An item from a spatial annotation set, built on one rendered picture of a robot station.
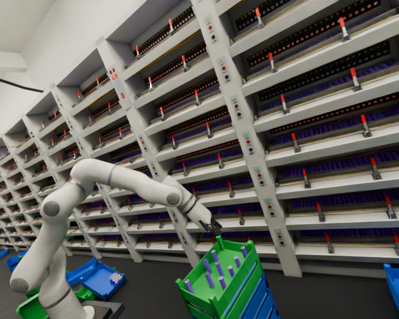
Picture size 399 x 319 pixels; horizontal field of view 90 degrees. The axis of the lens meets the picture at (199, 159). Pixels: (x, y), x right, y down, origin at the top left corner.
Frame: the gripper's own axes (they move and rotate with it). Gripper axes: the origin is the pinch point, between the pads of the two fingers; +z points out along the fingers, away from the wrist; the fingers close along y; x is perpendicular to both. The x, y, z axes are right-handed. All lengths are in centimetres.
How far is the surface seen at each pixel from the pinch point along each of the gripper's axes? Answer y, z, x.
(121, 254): -90, -11, -140
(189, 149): -41, -31, 7
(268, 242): -35, 44, -3
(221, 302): 23.5, 10.4, -8.2
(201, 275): 5.2, 8.8, -19.4
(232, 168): -31.7, -6.4, 18.7
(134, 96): -56, -82, 6
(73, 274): -81, -34, -190
